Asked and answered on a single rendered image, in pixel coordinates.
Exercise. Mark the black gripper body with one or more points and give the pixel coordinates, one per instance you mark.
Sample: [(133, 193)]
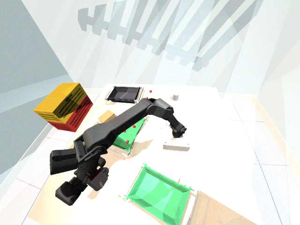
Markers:
[(70, 192)]

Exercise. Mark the light grey cylinder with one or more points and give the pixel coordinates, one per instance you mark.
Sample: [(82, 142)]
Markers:
[(175, 96)]

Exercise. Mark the tan cardboard box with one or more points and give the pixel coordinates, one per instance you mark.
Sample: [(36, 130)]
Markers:
[(107, 116)]

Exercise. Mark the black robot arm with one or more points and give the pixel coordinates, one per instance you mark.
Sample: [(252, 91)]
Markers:
[(101, 136)]

